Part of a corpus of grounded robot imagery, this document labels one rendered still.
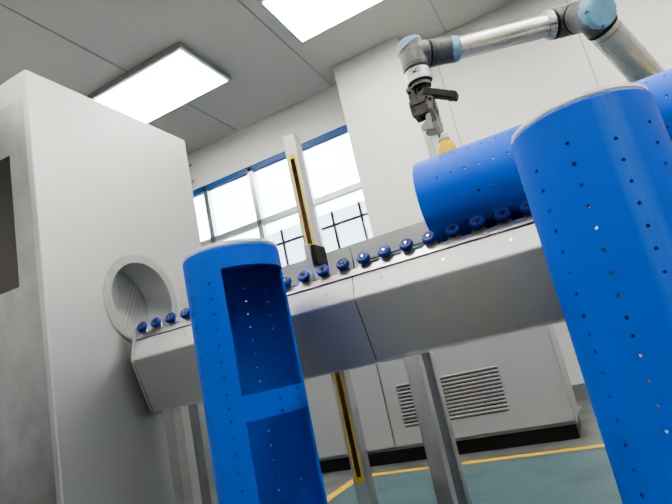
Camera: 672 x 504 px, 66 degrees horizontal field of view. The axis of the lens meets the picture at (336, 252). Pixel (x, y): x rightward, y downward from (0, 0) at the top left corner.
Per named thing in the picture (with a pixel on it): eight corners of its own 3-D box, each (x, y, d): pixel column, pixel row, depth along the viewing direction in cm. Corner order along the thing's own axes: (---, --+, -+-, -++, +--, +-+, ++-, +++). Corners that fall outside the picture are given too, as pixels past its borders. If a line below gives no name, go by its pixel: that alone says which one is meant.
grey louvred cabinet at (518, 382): (295, 464, 410) (263, 288, 442) (582, 422, 326) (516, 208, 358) (256, 483, 362) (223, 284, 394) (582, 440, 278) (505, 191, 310)
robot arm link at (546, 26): (569, 4, 205) (410, 44, 196) (590, -3, 193) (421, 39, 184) (572, 35, 208) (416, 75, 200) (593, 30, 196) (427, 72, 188)
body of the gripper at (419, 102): (418, 125, 179) (409, 94, 181) (442, 115, 175) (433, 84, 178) (412, 118, 172) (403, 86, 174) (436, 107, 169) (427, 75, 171)
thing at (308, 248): (324, 288, 189) (315, 248, 192) (334, 286, 187) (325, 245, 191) (311, 287, 180) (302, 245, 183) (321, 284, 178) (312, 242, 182)
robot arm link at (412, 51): (425, 30, 176) (397, 34, 174) (435, 62, 173) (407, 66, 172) (418, 47, 185) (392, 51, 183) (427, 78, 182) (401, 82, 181)
